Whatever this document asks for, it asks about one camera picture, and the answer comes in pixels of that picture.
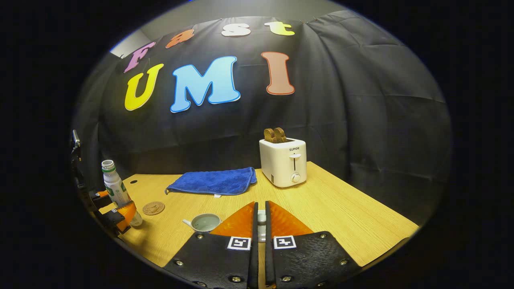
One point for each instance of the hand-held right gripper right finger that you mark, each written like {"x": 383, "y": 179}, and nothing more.
{"x": 268, "y": 261}

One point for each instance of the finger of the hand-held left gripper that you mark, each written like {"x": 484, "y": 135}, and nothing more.
{"x": 99, "y": 194}
{"x": 126, "y": 212}

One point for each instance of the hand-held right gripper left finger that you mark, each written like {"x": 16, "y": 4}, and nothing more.
{"x": 254, "y": 261}

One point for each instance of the white plastic water bottle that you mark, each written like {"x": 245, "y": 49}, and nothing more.
{"x": 113, "y": 182}

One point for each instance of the round brown coaster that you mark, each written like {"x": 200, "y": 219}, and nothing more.
{"x": 153, "y": 208}

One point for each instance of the white blue ceramic teacup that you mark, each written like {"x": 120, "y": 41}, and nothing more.
{"x": 204, "y": 222}

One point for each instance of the blue towel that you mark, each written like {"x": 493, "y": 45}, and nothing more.
{"x": 217, "y": 181}

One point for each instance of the white toaster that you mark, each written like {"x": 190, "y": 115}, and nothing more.
{"x": 283, "y": 164}

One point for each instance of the brown bread slice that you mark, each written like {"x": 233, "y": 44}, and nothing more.
{"x": 281, "y": 134}
{"x": 269, "y": 135}

